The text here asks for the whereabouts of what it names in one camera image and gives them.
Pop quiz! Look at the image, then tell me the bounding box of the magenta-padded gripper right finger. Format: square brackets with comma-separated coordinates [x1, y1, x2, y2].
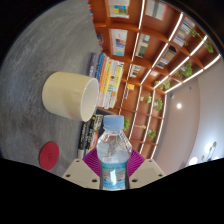
[126, 148, 167, 190]

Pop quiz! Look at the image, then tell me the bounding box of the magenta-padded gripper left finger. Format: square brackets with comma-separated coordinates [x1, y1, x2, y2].
[61, 148, 101, 190]

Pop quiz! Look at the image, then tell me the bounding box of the clear blue-capped water bottle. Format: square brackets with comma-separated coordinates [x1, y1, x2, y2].
[95, 114, 133, 191]

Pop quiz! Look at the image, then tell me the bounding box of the flat round red coaster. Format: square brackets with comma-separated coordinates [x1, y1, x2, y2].
[38, 141, 60, 171]

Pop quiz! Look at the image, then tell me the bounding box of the branched ceiling lamp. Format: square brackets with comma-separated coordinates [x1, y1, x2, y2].
[188, 141, 221, 167]

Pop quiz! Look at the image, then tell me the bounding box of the white ceramic mug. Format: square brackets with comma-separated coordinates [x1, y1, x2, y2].
[41, 71, 100, 123]

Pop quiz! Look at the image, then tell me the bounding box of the colourful book stack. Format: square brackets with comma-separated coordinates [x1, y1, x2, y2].
[87, 52, 125, 110]

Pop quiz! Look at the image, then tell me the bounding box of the orange wooden shelf unit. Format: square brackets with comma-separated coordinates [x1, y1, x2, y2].
[87, 0, 223, 160]

